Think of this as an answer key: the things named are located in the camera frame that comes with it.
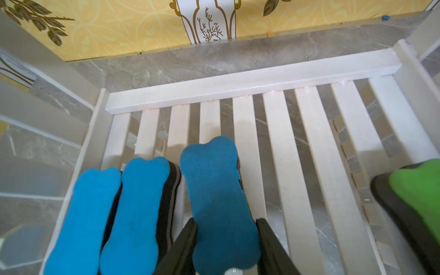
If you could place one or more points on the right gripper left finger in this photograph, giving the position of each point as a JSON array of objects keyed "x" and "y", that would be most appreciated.
[{"x": 179, "y": 259}]

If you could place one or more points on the blue eraser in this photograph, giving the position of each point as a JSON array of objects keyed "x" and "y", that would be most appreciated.
[
  {"x": 141, "y": 232},
  {"x": 77, "y": 250},
  {"x": 227, "y": 236}
]

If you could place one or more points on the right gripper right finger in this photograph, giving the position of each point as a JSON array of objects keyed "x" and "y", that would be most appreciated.
[{"x": 274, "y": 259}]

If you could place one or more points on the green eraser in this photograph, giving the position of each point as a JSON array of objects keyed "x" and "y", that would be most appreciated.
[{"x": 411, "y": 195}]

